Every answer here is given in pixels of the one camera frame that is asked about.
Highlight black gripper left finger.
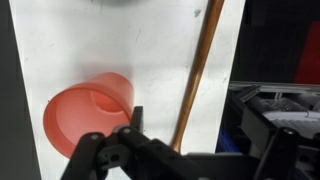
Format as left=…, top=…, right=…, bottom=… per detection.
left=61, top=105, right=145, bottom=180

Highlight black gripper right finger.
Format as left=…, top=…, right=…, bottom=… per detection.
left=240, top=107, right=320, bottom=180

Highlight thin wooden stick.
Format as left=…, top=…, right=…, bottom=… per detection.
left=170, top=0, right=225, bottom=154

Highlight grey plastic bin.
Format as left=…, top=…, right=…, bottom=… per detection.
left=263, top=93, right=320, bottom=139

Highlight red plastic cup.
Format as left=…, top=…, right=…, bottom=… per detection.
left=43, top=72, right=135, bottom=159

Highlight blue storage bin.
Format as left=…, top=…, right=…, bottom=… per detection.
left=215, top=128, right=244, bottom=154

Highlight red floor mat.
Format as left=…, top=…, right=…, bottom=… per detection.
left=293, top=21, right=320, bottom=85

